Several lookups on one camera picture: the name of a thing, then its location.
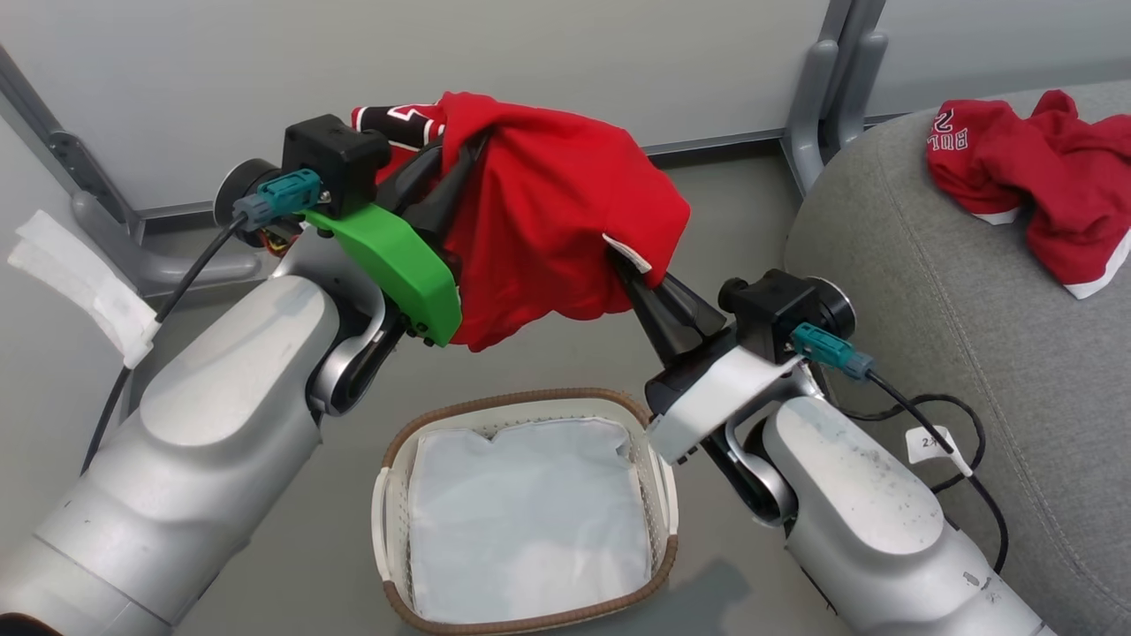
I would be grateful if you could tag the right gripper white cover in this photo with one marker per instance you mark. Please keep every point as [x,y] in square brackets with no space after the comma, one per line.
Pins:
[716,393]

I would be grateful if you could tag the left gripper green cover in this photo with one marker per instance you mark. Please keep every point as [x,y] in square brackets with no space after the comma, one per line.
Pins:
[402,265]

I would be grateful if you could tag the red garment with black trim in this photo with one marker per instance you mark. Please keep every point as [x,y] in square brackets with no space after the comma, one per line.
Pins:
[548,203]

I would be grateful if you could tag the red Bulls print garment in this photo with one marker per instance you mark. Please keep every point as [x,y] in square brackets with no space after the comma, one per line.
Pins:
[1051,168]

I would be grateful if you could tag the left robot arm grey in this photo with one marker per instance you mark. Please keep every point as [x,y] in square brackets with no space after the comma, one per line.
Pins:
[194,442]

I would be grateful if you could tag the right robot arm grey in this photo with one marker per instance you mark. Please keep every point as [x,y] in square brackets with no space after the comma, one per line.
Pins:
[866,512]

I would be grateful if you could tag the grey upholstered seat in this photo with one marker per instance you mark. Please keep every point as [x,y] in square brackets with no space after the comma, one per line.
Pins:
[1016,353]

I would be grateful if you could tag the long grey partition foot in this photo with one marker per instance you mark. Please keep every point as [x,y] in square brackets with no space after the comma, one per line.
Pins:
[159,265]

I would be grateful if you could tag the white woven-rim laundry basket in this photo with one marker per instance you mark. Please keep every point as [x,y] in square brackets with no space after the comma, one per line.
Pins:
[389,521]

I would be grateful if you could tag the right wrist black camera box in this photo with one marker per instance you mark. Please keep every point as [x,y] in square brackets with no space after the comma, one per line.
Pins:
[769,309]

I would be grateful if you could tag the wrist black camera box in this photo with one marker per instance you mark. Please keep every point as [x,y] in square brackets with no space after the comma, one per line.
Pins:
[769,309]
[336,159]

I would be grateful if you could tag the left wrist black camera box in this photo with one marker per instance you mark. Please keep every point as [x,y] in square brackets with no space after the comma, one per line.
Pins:
[336,159]

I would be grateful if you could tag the dark metal bracket plate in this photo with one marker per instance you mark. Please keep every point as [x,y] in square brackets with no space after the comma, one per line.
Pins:
[84,172]

